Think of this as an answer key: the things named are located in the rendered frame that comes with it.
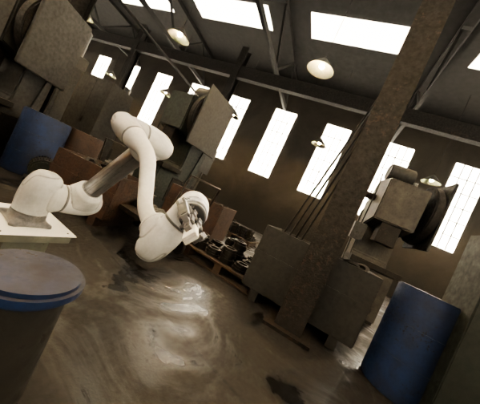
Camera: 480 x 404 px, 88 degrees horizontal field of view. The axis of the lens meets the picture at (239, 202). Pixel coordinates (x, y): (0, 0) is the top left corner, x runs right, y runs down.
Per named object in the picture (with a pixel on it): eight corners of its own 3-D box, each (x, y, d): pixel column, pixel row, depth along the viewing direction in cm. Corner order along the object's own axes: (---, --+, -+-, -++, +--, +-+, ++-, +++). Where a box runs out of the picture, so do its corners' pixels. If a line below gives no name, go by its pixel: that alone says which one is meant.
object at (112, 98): (68, 167, 557) (106, 87, 558) (94, 181, 537) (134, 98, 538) (41, 160, 496) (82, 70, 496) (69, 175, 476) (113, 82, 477)
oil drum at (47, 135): (11, 174, 319) (41, 111, 319) (-13, 159, 338) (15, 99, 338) (57, 183, 375) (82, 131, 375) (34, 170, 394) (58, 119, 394)
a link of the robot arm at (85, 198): (50, 192, 141) (88, 200, 160) (52, 217, 135) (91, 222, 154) (145, 113, 116) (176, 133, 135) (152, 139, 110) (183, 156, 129)
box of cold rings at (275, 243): (341, 328, 315) (369, 266, 315) (347, 361, 228) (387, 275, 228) (257, 280, 359) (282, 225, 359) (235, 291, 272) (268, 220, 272)
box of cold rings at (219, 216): (220, 246, 473) (237, 211, 473) (203, 248, 393) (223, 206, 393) (178, 223, 501) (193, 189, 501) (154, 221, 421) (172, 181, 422)
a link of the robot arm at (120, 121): (131, 118, 100) (156, 132, 112) (114, 98, 108) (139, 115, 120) (114, 143, 102) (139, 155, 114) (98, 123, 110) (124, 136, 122)
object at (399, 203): (313, 284, 528) (369, 163, 529) (371, 313, 498) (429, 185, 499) (320, 303, 389) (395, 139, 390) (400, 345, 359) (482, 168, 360)
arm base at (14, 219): (35, 211, 141) (40, 202, 141) (52, 229, 130) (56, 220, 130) (-7, 205, 125) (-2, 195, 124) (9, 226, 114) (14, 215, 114)
